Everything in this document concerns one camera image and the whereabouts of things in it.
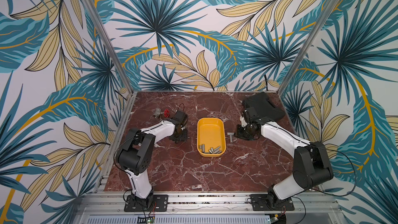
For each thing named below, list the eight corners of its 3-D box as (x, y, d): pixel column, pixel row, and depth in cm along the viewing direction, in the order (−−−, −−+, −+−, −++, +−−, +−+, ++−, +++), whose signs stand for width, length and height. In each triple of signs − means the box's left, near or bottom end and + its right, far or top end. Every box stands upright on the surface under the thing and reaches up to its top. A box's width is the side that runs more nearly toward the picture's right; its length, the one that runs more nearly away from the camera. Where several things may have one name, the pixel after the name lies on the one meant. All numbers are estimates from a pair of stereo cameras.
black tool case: (239, 106, 114) (241, 101, 110) (250, 92, 123) (252, 87, 119) (278, 126, 104) (281, 122, 99) (286, 108, 113) (289, 104, 109)
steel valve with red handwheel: (153, 118, 106) (152, 114, 103) (155, 111, 110) (154, 108, 106) (169, 118, 106) (168, 115, 103) (170, 111, 110) (169, 108, 106)
